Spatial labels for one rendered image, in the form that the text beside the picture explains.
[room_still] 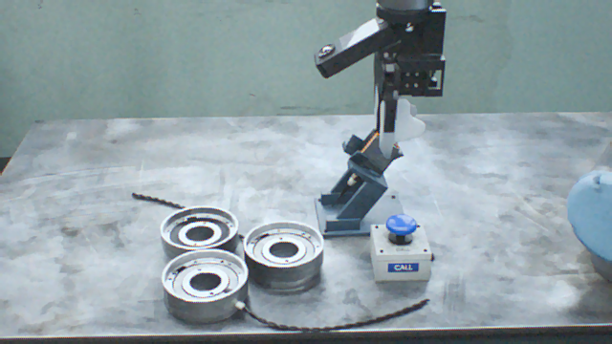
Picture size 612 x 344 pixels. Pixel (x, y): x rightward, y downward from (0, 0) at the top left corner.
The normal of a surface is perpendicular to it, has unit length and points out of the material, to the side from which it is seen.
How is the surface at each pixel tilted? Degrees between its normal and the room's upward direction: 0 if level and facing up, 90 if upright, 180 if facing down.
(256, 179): 0
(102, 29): 90
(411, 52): 90
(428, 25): 90
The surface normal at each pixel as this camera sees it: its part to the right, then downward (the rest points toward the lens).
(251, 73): 0.04, 0.49
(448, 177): 0.00, -0.87
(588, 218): -0.69, 0.46
